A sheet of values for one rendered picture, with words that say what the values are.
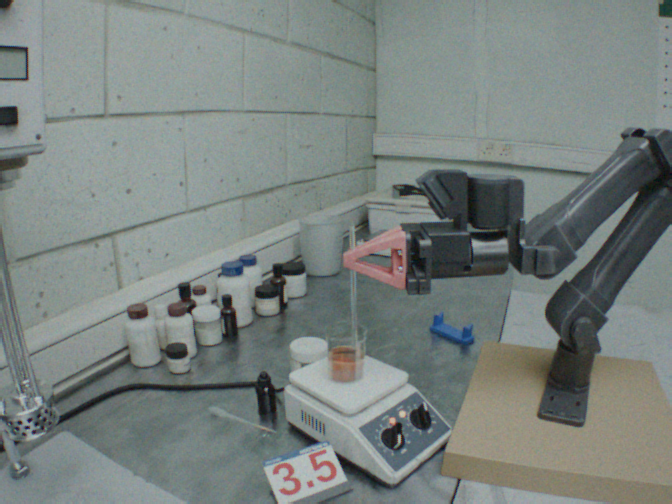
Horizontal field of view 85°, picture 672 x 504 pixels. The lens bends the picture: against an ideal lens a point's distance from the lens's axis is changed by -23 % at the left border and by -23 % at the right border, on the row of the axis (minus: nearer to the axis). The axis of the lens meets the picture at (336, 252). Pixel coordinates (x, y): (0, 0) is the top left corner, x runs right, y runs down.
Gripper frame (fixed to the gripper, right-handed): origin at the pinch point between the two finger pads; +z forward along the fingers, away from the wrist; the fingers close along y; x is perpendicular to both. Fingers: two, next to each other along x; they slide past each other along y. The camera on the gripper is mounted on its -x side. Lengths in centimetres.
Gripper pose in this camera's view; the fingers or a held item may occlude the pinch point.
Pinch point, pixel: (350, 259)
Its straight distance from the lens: 56.5
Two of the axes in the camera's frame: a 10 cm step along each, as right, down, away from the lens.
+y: -0.2, 2.7, -9.6
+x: 0.5, 9.6, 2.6
